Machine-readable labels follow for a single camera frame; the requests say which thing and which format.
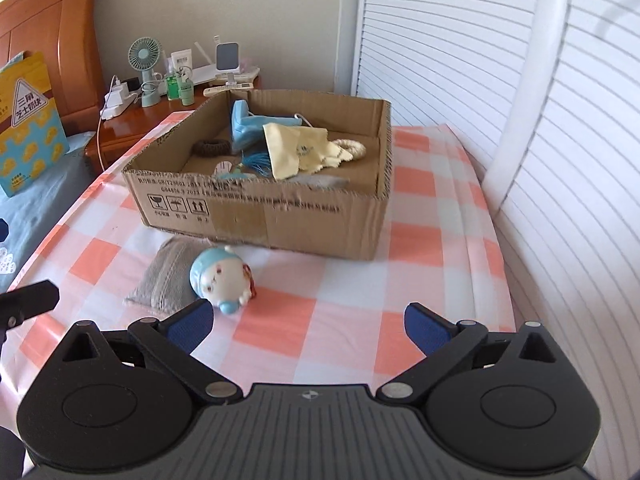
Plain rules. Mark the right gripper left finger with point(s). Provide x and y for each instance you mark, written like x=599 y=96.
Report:
x=168 y=345

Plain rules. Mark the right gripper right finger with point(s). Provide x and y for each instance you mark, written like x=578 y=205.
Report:
x=448 y=349

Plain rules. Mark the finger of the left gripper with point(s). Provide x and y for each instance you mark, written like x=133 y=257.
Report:
x=21 y=304

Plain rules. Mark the blue white round toy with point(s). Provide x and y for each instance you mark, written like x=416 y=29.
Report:
x=221 y=277

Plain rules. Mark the brown hair scrunchie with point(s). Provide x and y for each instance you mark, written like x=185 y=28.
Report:
x=211 y=149

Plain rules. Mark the blue tassel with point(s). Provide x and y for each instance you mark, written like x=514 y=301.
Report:
x=257 y=161

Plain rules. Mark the cream knitted scrunchie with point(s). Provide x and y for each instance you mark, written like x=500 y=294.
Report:
x=354 y=148

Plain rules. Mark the blue face mask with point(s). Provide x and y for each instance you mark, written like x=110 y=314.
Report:
x=247 y=129

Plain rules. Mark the yellow cleaning cloth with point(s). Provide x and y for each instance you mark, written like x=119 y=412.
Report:
x=299 y=150

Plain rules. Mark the floral blue drawstring pouch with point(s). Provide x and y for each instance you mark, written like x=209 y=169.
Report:
x=234 y=176

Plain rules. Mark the white pink adhesive strips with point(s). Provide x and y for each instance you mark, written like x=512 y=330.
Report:
x=222 y=169

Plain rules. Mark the pink checkered bed sheet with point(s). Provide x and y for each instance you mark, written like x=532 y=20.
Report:
x=314 y=320

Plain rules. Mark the yellow blue snack bag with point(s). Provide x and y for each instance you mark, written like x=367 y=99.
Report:
x=32 y=135

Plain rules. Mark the wooden nightstand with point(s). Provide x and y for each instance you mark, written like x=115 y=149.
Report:
x=118 y=135

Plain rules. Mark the brown cardboard box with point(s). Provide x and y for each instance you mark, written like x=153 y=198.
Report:
x=175 y=190

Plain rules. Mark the white power strip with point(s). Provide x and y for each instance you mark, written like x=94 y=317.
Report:
x=118 y=98

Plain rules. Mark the green bottle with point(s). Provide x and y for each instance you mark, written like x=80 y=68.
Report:
x=171 y=81

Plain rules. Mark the mint green desk fan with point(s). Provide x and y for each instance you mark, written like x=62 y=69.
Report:
x=143 y=55

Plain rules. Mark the wooden headboard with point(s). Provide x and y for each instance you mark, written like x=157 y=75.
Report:
x=63 y=31

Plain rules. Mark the white louvered closet doors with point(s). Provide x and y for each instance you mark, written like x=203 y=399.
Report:
x=544 y=97

